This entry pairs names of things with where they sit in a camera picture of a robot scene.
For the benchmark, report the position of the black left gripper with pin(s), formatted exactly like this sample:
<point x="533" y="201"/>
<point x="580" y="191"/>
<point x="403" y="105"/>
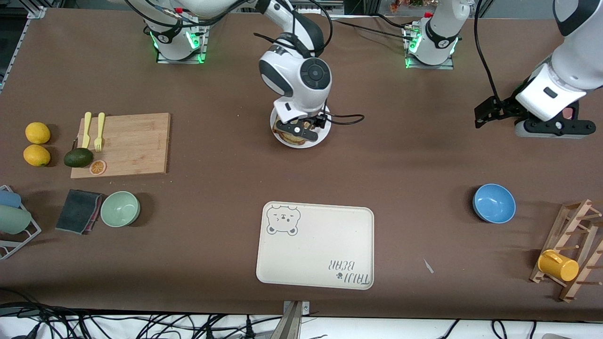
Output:
<point x="508" y="107"/>

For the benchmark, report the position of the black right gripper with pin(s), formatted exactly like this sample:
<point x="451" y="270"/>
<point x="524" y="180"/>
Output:
<point x="321" y="120"/>

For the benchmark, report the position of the white round plate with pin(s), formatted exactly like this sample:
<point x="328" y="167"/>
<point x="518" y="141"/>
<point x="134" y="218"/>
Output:
<point x="321" y="136"/>

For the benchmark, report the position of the brown bread slice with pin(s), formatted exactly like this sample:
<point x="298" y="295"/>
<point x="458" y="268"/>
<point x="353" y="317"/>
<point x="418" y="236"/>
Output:
<point x="294" y="140"/>

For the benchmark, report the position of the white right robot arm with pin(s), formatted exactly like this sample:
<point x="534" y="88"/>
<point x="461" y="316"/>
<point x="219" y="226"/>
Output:
<point x="311" y="75"/>

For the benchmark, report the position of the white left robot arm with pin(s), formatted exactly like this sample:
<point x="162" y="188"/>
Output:
<point x="572" y="61"/>

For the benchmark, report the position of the blue bowl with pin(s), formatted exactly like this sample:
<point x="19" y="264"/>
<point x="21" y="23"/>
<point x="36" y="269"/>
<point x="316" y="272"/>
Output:
<point x="494" y="203"/>

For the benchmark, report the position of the cream bear print tray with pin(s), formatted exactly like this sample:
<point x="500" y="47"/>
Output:
<point x="315" y="245"/>

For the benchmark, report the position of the small white paper scrap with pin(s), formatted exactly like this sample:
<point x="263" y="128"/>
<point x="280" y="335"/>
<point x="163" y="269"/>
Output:
<point x="428" y="266"/>

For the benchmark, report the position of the yellow cup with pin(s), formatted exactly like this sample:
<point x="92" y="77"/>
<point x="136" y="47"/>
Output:
<point x="558" y="266"/>

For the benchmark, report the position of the wooden peg rack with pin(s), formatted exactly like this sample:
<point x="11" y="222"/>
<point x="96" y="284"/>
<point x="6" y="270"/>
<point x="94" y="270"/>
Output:
<point x="586" y="263"/>

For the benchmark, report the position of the wooden cutting board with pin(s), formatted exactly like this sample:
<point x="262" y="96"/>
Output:
<point x="120" y="141"/>

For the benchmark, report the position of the pale green bowl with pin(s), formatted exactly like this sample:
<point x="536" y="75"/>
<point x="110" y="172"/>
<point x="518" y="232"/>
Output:
<point x="120" y="209"/>

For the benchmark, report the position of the yellow plastic fork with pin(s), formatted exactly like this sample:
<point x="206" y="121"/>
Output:
<point x="99" y="132"/>

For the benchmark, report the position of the orange slice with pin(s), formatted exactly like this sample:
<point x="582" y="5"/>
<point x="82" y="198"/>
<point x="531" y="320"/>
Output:
<point x="98" y="167"/>

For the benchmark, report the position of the yellow plastic knife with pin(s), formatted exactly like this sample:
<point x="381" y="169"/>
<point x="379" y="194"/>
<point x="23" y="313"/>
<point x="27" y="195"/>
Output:
<point x="86" y="129"/>

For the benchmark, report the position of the dark green avocado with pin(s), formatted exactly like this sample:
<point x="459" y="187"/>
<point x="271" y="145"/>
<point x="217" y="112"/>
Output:
<point x="78" y="157"/>

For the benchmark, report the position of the dark grey folded cloth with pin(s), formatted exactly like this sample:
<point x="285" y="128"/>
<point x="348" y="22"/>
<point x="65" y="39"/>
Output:
<point x="77" y="212"/>

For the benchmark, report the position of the yellow lemon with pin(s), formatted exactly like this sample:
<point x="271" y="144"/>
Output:
<point x="37" y="133"/>
<point x="36" y="155"/>

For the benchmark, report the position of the light blue cup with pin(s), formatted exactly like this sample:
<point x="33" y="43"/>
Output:
<point x="8" y="198"/>

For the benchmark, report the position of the pale green cup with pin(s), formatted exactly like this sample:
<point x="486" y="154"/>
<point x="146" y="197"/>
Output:
<point x="13" y="219"/>

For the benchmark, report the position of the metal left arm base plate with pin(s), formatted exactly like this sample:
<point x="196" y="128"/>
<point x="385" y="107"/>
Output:
<point x="431" y="66"/>

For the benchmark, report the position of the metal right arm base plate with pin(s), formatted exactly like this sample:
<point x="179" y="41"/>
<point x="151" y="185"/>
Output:
<point x="203" y="47"/>

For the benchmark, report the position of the grey metal bracket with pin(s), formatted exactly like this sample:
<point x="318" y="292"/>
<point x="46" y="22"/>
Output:
<point x="294" y="320"/>

